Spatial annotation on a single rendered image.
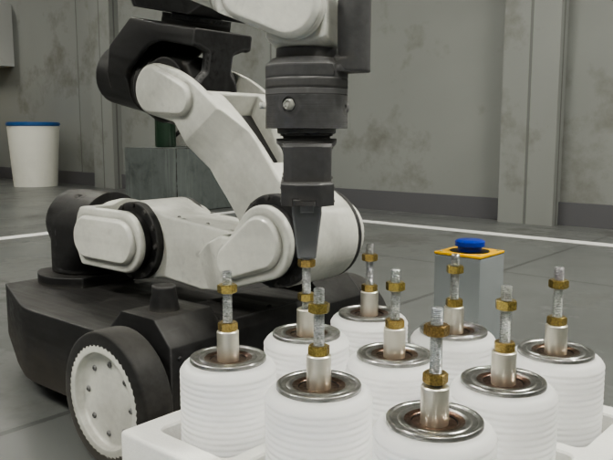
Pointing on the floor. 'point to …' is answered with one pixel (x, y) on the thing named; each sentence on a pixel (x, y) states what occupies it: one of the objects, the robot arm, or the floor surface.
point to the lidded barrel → (34, 153)
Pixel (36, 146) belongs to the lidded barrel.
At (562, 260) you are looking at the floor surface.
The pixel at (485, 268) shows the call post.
